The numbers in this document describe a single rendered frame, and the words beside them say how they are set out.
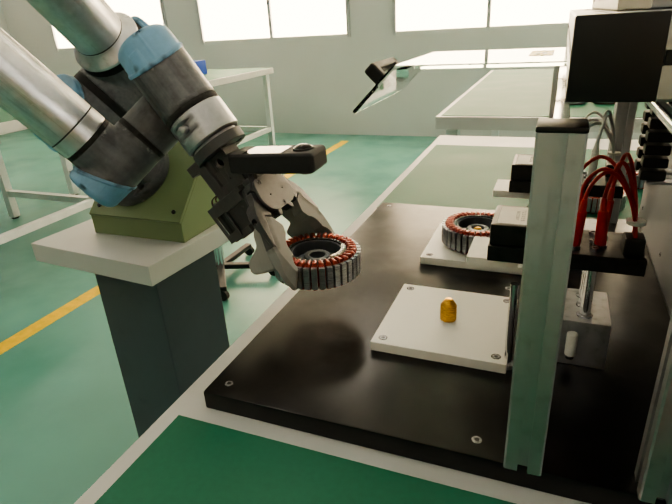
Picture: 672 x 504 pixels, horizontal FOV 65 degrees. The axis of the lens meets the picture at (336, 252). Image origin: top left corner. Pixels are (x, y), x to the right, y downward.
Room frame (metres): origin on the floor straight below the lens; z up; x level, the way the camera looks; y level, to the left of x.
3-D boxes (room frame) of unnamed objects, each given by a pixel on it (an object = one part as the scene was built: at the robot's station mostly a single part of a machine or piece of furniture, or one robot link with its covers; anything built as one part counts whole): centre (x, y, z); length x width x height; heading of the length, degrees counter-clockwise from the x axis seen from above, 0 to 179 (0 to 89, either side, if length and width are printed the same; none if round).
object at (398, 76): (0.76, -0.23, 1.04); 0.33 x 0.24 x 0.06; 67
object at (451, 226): (0.77, -0.23, 0.80); 0.11 x 0.11 x 0.04
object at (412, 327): (0.55, -0.13, 0.78); 0.15 x 0.15 x 0.01; 67
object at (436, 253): (0.77, -0.23, 0.78); 0.15 x 0.15 x 0.01; 67
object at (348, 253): (0.61, 0.02, 0.84); 0.11 x 0.11 x 0.04
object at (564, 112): (0.62, -0.27, 1.03); 0.62 x 0.01 x 0.03; 157
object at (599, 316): (0.49, -0.26, 0.80); 0.07 x 0.05 x 0.06; 157
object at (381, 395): (0.65, -0.19, 0.76); 0.64 x 0.47 x 0.02; 157
